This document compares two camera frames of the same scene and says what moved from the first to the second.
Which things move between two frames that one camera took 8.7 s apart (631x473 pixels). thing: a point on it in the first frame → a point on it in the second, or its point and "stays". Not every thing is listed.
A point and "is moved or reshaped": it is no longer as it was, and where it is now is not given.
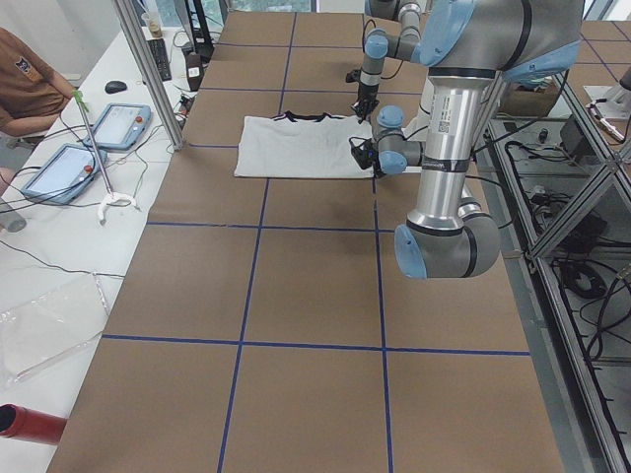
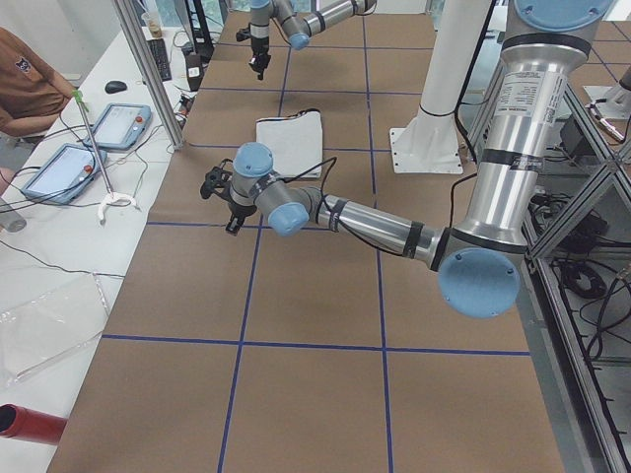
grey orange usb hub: [185, 103] stays
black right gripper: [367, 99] → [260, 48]
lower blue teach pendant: [65, 174] stays
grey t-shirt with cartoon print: [287, 145] is moved or reshaped
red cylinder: [30, 425] stays
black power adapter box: [576, 142] stays
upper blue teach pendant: [120, 125] stays
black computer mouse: [113, 87] stays
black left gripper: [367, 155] → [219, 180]
